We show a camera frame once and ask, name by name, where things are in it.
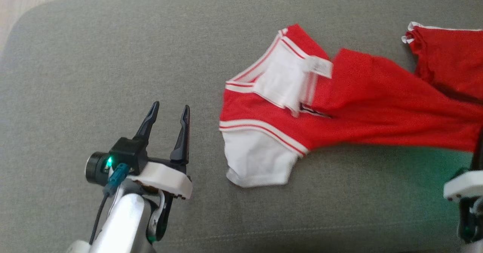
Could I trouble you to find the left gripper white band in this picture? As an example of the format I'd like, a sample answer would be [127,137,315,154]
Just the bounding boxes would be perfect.
[126,101,193,242]

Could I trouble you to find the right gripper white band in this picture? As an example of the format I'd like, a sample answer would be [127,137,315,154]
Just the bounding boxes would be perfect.
[443,126,483,244]

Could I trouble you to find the red jersey white sleeves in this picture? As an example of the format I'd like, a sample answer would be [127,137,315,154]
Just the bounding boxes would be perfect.
[219,23,483,188]

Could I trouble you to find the large grey sofa seat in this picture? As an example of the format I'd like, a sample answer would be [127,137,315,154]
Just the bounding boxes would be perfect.
[0,0,483,253]

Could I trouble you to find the camera cable teal connector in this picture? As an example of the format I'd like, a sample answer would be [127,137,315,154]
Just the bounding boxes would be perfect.
[89,163,131,246]

